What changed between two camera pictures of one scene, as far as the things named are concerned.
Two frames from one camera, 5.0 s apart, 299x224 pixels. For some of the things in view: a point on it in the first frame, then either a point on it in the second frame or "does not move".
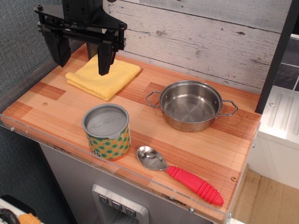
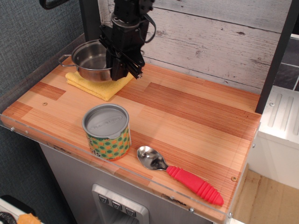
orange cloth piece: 29,218 does not move
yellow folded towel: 104,86 does not move
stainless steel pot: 191,106 -> 89,58
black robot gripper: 82,19 -> 123,43
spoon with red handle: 151,158 does not move
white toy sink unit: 274,152 does not move
